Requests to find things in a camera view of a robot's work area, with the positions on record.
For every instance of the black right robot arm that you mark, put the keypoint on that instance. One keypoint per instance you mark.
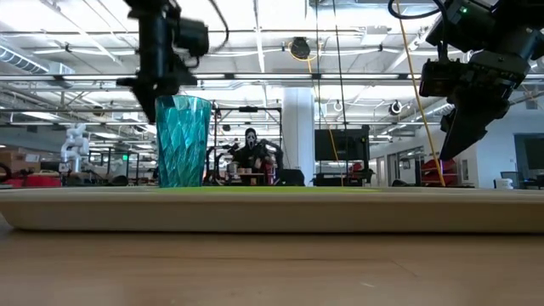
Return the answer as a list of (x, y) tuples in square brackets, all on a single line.
[(510, 25)]

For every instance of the black metal frame rig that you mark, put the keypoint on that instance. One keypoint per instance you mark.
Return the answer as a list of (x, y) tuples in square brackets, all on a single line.
[(248, 109)]

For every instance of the beige plastic tray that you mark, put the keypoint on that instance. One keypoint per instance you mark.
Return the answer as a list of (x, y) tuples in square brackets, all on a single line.
[(272, 210)]

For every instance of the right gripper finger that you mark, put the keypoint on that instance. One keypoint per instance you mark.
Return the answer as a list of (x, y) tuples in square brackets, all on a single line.
[(448, 120), (467, 132)]

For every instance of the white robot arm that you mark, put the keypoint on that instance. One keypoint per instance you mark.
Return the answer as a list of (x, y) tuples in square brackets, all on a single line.
[(75, 144)]

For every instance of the white building column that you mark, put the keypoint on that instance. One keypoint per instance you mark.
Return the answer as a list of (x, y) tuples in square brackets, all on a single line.
[(298, 127)]

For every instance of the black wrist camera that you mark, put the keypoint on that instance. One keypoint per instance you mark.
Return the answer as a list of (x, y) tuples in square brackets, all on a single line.
[(193, 37), (444, 78)]

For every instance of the white jug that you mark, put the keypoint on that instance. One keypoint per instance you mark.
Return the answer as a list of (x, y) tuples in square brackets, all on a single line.
[(504, 183)]

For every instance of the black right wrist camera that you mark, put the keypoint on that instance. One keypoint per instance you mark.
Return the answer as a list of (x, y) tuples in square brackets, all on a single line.
[(444, 78)]

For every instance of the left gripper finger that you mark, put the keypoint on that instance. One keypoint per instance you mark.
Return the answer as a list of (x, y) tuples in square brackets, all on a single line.
[(148, 102)]

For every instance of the teal faceted plastic cup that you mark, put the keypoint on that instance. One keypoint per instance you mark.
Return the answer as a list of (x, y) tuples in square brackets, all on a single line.
[(183, 144)]

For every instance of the person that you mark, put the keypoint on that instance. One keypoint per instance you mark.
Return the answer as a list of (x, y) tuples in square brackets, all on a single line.
[(251, 153)]

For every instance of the red shelf bins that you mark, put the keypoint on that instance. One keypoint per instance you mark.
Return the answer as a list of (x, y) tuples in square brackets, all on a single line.
[(450, 170)]

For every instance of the brown cardboard box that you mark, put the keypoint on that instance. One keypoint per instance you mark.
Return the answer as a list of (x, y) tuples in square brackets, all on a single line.
[(17, 157)]

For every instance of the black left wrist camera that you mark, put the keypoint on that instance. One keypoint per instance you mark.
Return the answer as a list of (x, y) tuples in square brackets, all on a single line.
[(193, 37)]

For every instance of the red storage bin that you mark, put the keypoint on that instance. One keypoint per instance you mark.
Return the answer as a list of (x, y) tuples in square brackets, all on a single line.
[(42, 180)]

